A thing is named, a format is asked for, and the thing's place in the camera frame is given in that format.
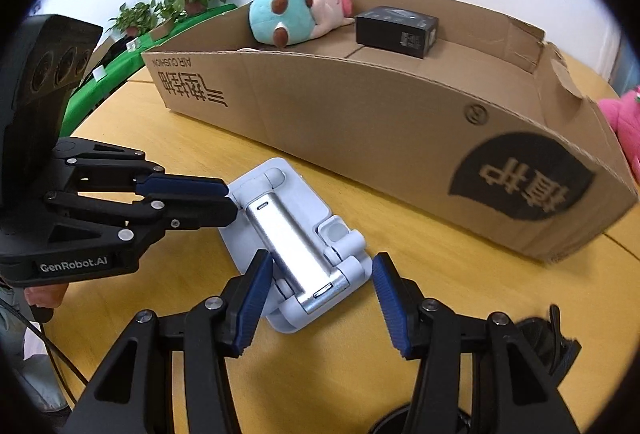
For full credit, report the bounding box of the small green potted plant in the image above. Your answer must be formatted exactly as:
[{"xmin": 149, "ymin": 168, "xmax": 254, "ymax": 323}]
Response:
[{"xmin": 107, "ymin": 1, "xmax": 161, "ymax": 37}]

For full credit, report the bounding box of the brown cardboard box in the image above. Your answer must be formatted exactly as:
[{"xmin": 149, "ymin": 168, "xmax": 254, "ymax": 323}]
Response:
[{"xmin": 141, "ymin": 0, "xmax": 640, "ymax": 265}]

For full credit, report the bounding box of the yellow wooden desktop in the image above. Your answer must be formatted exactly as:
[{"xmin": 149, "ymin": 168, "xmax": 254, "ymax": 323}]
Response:
[{"xmin": 60, "ymin": 49, "xmax": 640, "ymax": 434}]

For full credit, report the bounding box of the white foldable phone stand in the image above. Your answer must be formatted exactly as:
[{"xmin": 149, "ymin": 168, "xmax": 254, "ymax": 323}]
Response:
[{"xmin": 218, "ymin": 157, "xmax": 373, "ymax": 334}]

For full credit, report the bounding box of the black round object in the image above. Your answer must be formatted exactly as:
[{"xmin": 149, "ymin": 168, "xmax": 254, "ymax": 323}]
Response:
[{"xmin": 367, "ymin": 405, "xmax": 473, "ymax": 434}]

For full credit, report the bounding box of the person's left hand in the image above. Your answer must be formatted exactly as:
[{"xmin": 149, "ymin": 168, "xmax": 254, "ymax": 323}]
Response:
[{"xmin": 23, "ymin": 284, "xmax": 67, "ymax": 311}]

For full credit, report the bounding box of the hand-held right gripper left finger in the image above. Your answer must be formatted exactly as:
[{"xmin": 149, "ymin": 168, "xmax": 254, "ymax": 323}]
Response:
[{"xmin": 62, "ymin": 249, "xmax": 275, "ymax": 434}]

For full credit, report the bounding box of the black cable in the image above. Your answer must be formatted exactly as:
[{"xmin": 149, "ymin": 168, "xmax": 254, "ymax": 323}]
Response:
[{"xmin": 0, "ymin": 286, "xmax": 91, "ymax": 415}]

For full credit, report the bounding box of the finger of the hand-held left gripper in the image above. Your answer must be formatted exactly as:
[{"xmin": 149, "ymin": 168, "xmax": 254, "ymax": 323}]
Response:
[
  {"xmin": 44, "ymin": 190, "xmax": 240, "ymax": 261},
  {"xmin": 51, "ymin": 137, "xmax": 230, "ymax": 199}
]

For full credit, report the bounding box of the black product box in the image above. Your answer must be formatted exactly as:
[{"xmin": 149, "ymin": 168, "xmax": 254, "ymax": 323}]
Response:
[{"xmin": 355, "ymin": 5, "xmax": 440, "ymax": 60}]

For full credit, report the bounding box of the black clip holder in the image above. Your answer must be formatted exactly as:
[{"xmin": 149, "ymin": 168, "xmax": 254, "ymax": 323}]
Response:
[{"xmin": 515, "ymin": 304, "xmax": 583, "ymax": 382}]

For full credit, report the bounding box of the person's left forearm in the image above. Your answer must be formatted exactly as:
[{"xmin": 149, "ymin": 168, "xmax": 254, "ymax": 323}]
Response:
[{"xmin": 0, "ymin": 286, "xmax": 66, "ymax": 415}]

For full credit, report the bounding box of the pink pig plush toy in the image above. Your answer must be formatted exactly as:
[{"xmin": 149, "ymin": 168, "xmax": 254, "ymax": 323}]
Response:
[{"xmin": 248, "ymin": 0, "xmax": 356, "ymax": 49}]

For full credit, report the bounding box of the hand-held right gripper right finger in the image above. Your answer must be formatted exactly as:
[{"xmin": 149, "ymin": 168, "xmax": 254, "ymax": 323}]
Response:
[{"xmin": 371, "ymin": 251, "xmax": 576, "ymax": 434}]

